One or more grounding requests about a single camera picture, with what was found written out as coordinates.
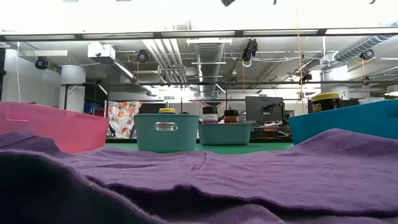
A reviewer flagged purple-label spice jar black lid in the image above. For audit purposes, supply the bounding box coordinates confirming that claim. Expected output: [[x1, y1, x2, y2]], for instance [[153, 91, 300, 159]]
[[201, 106, 219, 124]]

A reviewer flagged orange spice jar black lid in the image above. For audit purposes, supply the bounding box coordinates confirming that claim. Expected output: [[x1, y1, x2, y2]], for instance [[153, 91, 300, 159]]
[[223, 109, 239, 124]]

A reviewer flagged grey computer monitor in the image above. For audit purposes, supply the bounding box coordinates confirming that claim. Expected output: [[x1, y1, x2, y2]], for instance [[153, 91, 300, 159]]
[[244, 95, 285, 123]]

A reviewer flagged white round pillar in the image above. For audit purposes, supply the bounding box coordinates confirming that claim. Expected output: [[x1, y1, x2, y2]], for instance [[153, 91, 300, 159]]
[[58, 64, 87, 113], [322, 63, 351, 100]]

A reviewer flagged small blue-green plastic basket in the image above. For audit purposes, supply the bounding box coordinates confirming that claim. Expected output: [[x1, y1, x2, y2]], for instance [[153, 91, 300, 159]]
[[197, 123, 252, 146], [133, 113, 200, 154]]

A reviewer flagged white ceiling air unit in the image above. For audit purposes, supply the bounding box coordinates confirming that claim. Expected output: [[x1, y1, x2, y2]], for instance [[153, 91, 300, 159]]
[[87, 41, 116, 62]]

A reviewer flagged floral cloth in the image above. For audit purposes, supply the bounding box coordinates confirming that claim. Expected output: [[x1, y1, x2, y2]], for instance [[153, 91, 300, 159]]
[[107, 101, 142, 139]]

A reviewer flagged large blue plastic bin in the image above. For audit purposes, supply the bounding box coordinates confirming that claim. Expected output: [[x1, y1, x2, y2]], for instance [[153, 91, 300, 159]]
[[288, 99, 398, 146]]

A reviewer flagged purple cloth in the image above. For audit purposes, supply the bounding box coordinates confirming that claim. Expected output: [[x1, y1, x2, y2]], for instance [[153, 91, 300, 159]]
[[0, 128, 398, 224]]

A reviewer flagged clear plastic tub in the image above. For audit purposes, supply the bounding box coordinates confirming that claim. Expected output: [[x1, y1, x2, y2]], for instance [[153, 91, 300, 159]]
[[357, 97, 386, 105]]

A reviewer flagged large pink plastic bin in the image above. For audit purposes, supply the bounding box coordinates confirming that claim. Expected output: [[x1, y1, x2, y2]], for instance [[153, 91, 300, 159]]
[[0, 101, 110, 154]]

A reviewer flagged black overhead frame beam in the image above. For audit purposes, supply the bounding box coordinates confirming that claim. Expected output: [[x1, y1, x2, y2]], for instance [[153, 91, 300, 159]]
[[0, 27, 398, 43]]

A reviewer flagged black ceiling camera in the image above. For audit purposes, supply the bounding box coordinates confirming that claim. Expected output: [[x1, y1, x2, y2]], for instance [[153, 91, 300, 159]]
[[359, 49, 376, 61], [241, 39, 259, 63], [136, 49, 150, 64], [34, 56, 50, 70]]

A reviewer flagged silver ceiling duct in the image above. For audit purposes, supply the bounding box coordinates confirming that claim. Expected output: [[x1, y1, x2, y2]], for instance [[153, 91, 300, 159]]
[[334, 21, 398, 62], [194, 42, 225, 97]]

